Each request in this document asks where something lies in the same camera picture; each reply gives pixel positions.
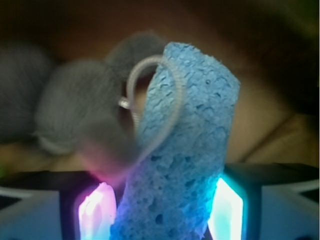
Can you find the gripper right finger glowing cyan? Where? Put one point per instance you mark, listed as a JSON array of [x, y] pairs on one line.
[[275, 201]]

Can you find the blue sponge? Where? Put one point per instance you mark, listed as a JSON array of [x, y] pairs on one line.
[[169, 195]]

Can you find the brown paper bag bin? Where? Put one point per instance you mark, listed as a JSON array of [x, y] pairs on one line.
[[271, 46]]

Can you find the gripper left finger glowing pink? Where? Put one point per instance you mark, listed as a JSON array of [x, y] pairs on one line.
[[55, 205]]

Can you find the grey plush bunny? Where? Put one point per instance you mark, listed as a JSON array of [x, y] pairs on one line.
[[74, 107]]

